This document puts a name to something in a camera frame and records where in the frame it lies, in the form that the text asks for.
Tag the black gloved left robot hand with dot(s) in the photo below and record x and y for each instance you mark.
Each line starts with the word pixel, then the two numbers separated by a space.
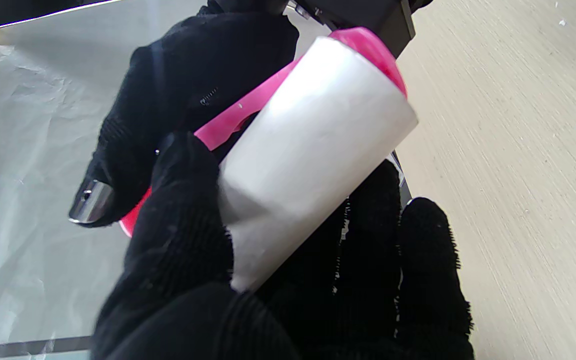
pixel 183 250

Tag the white lint roller refill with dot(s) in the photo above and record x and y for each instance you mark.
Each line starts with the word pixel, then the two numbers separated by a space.
pixel 308 150

